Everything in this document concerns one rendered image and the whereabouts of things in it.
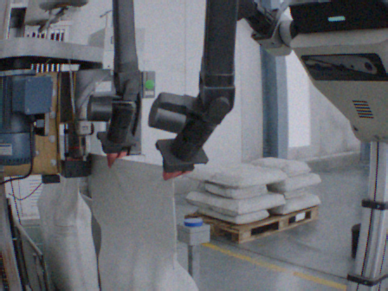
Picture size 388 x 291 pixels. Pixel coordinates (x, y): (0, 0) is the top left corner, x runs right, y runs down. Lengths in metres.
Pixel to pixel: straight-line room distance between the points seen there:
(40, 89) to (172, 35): 5.33
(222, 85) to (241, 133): 6.16
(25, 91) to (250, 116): 6.22
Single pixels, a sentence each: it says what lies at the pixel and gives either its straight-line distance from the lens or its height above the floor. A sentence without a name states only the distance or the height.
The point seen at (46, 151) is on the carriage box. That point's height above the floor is 1.09.
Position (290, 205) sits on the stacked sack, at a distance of 4.46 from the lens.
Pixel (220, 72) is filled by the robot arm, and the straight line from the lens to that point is 0.82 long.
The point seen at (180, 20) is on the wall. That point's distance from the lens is 6.44.
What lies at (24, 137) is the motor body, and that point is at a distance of 1.11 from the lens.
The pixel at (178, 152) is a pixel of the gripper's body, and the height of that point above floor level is 1.13.
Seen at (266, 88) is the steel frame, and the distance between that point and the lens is 7.30.
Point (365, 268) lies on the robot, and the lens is 1.36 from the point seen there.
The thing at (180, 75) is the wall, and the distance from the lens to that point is 6.34.
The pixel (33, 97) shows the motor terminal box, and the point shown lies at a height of 1.25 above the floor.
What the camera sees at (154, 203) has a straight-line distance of 1.09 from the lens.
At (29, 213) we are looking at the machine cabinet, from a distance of 4.21.
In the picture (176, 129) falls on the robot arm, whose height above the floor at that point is 1.17.
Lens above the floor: 1.23
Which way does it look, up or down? 5 degrees down
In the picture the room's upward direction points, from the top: straight up
